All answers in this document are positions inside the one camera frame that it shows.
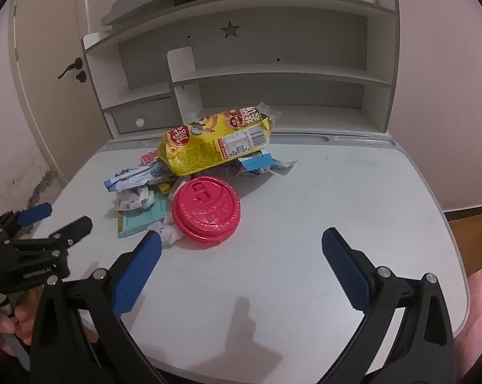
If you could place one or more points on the white desk shelf unit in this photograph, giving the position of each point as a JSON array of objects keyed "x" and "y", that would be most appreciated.
[{"x": 305, "y": 36}]

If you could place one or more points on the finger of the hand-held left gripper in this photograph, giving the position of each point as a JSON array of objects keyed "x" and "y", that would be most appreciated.
[
  {"x": 75, "y": 228},
  {"x": 35, "y": 212}
]

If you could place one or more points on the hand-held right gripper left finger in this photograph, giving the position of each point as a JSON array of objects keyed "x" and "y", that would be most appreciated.
[{"x": 137, "y": 276}]

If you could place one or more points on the red plastic cup lid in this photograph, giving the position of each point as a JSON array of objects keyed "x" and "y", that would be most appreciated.
[{"x": 205, "y": 208}]

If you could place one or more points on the person's bare leg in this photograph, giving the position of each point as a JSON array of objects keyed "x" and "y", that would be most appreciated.
[{"x": 481, "y": 308}]

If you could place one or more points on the cream door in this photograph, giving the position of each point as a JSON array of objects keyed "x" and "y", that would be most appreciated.
[{"x": 45, "y": 48}]

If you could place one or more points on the blue white foil wrapper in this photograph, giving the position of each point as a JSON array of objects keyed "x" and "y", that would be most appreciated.
[{"x": 133, "y": 178}]

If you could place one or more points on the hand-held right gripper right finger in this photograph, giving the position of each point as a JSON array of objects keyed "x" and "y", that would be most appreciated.
[{"x": 345, "y": 272}]

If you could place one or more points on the yellow plastic toy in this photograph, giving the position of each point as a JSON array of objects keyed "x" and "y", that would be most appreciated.
[{"x": 163, "y": 188}]

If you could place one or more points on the yellow snack bag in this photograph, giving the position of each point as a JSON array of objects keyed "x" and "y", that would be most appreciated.
[{"x": 209, "y": 148}]

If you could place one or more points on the pink snack packet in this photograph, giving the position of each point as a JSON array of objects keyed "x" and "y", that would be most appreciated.
[{"x": 149, "y": 156}]

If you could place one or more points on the crumpled patterned paper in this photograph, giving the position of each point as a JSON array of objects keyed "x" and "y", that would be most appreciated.
[{"x": 133, "y": 199}]

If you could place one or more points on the black door lock knob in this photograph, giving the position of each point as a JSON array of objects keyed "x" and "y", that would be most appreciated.
[{"x": 81, "y": 76}]

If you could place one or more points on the white crumpled tissue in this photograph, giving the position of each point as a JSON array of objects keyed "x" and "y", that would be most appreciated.
[{"x": 169, "y": 234}]

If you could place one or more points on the grey drawer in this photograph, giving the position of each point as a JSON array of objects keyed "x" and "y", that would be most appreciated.
[{"x": 157, "y": 116}]

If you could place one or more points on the person's left hand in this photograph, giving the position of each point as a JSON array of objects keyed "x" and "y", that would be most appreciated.
[{"x": 23, "y": 322}]

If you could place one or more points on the white drawer knob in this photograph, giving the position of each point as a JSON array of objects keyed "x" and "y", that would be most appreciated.
[{"x": 140, "y": 122}]

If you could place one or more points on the teal paper card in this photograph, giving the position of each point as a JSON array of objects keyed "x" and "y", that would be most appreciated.
[{"x": 145, "y": 220}]

